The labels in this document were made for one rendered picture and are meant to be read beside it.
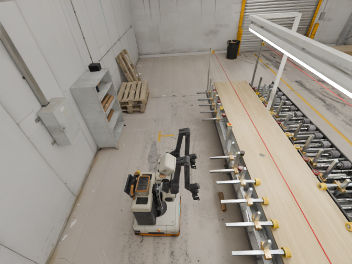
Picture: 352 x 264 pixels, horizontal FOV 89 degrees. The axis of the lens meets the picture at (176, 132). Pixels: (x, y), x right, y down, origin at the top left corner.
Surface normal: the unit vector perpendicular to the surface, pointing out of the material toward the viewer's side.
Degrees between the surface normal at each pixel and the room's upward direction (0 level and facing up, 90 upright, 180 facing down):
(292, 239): 0
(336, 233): 0
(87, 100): 90
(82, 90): 90
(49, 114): 90
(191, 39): 90
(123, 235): 0
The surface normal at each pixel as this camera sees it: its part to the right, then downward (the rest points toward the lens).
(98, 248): -0.05, -0.76
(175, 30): 0.01, 0.65
